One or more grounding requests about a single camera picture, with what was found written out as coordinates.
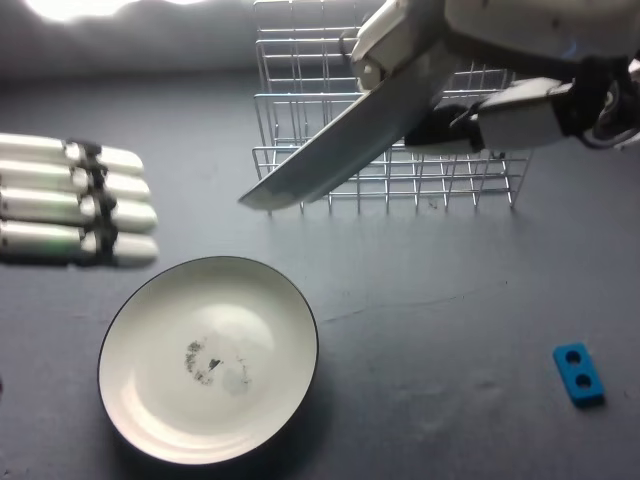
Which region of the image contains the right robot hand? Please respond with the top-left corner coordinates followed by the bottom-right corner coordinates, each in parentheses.
top-left (339, 0), bottom-right (640, 152)

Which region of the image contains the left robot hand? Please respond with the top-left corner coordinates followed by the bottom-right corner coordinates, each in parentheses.
top-left (0, 132), bottom-right (161, 269)

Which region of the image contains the white plate with dark rim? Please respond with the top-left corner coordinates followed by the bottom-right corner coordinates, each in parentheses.
top-left (237, 39), bottom-right (452, 214)
top-left (97, 255), bottom-right (320, 464)

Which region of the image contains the blue block with two holes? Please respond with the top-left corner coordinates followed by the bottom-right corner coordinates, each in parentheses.
top-left (552, 342), bottom-right (608, 409)

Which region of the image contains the silver wire plate rack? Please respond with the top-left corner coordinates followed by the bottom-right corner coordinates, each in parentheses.
top-left (252, 0), bottom-right (534, 216)

